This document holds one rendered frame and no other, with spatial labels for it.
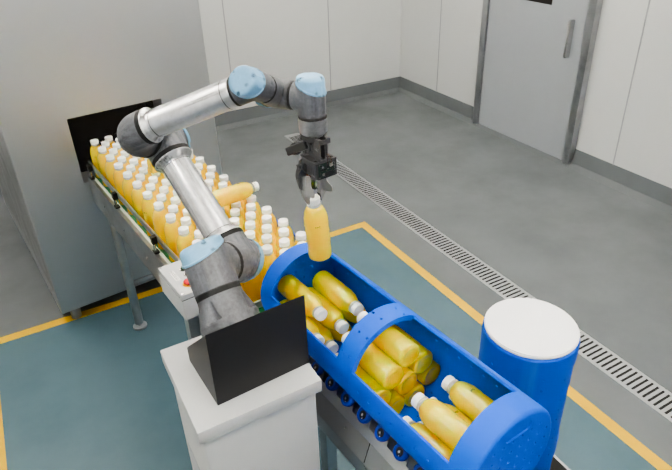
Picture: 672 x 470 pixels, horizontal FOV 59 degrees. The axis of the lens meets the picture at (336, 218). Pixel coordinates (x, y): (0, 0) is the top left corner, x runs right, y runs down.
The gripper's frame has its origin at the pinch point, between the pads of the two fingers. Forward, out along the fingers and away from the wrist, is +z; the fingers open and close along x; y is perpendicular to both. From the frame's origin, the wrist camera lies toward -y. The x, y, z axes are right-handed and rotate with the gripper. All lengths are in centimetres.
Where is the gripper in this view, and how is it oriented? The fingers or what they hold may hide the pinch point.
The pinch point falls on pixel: (313, 196)
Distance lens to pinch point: 168.0
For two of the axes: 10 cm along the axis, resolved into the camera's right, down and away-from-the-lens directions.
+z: 0.3, 8.7, 5.0
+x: 8.1, -3.2, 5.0
